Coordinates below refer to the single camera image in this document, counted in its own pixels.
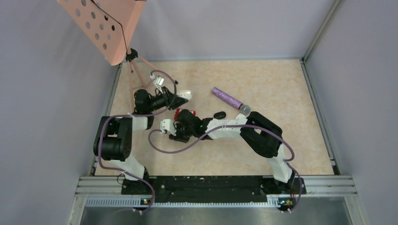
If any pink perforated music stand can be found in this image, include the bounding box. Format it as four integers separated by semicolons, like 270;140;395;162
57;0;179;111

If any aluminium front rail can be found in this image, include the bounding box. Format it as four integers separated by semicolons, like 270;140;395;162
68;175;367;225

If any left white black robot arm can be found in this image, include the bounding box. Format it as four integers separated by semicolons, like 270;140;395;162
93;87;192;194

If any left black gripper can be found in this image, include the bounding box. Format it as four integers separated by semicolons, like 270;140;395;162
146;86;188;112

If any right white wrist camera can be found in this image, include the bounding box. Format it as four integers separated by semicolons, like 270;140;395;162
160;119;176;136

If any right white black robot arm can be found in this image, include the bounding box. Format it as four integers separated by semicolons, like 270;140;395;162
160;109;295;193

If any white oval earbud case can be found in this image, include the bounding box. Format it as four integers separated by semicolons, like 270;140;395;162
177;90;192;100

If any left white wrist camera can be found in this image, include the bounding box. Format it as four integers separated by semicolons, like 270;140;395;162
153;76;164;92

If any purple glitter microphone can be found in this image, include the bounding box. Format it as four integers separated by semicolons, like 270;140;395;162
211;87;251;115

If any white square earbud case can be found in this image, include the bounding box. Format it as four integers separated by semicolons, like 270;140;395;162
235;113;246;120

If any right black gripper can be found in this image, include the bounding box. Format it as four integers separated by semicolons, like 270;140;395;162
169;122;195;143

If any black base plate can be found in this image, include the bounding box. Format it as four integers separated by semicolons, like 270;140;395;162
121;176;306;203

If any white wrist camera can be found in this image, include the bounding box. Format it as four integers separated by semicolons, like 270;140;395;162
153;76;164;92
160;119;176;136

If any red grid box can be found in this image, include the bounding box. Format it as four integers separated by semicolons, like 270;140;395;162
175;108;197;117

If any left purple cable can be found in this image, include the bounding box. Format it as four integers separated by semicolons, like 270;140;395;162
97;69;178;214

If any black earbud charging case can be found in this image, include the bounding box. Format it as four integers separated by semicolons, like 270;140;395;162
213;111;227;120

